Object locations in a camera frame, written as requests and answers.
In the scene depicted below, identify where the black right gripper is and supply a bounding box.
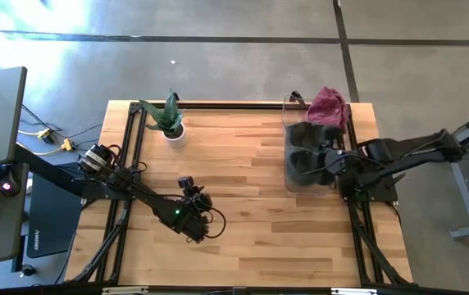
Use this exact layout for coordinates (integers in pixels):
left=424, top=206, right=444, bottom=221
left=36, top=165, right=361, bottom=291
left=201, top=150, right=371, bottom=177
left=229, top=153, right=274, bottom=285
left=316, top=138, right=361, bottom=186

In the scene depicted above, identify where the grey-green denim cap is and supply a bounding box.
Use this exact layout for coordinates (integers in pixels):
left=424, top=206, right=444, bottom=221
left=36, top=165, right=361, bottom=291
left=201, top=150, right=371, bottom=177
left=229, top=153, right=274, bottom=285
left=286, top=147, right=337, bottom=188
left=284, top=120, right=344, bottom=156

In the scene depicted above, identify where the maroon cap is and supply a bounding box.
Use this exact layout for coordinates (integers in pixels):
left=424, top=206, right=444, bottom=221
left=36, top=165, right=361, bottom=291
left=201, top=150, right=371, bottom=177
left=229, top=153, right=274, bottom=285
left=302, top=85, right=352, bottom=133

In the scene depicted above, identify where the clear plastic bin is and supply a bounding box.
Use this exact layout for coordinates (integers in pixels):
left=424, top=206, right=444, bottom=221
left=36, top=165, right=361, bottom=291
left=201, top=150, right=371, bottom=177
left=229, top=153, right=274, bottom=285
left=281, top=93, right=349, bottom=197

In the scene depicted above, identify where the white plant pot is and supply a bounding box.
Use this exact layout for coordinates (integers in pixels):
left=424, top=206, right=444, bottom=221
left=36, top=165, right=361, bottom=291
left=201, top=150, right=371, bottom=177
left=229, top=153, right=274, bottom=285
left=162, top=122, right=189, bottom=149

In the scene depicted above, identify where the green snake plant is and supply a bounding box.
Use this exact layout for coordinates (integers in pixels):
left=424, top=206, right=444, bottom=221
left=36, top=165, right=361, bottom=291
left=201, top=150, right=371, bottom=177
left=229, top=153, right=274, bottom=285
left=139, top=88, right=186, bottom=136

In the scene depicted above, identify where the black Husky mat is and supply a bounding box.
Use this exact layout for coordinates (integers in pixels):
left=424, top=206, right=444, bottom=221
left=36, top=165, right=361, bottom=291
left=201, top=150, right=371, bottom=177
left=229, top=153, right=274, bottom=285
left=26, top=175, right=84, bottom=260

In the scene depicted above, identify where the black desk leg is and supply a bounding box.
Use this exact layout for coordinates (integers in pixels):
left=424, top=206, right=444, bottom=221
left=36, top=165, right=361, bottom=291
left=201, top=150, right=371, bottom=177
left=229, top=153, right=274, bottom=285
left=12, top=143, right=96, bottom=202

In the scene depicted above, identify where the black computer mouse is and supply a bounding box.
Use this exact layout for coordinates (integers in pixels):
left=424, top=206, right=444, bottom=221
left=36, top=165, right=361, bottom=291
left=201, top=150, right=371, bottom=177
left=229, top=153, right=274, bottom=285
left=0, top=170, right=21, bottom=198

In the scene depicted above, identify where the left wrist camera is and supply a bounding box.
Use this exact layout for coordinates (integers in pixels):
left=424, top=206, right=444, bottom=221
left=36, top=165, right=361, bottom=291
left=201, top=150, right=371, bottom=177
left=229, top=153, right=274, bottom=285
left=178, top=175, right=197, bottom=193

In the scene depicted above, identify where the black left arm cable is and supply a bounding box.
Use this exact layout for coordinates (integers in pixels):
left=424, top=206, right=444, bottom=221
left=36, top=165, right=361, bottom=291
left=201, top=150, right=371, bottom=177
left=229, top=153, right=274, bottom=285
left=203, top=206, right=228, bottom=241

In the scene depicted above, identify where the black aluminium frame rail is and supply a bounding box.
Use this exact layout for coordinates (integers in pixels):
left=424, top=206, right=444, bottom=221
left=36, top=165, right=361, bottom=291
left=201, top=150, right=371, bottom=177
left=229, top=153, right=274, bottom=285
left=130, top=102, right=357, bottom=111
left=0, top=281, right=469, bottom=295
left=340, top=102, right=414, bottom=287
left=65, top=102, right=148, bottom=284

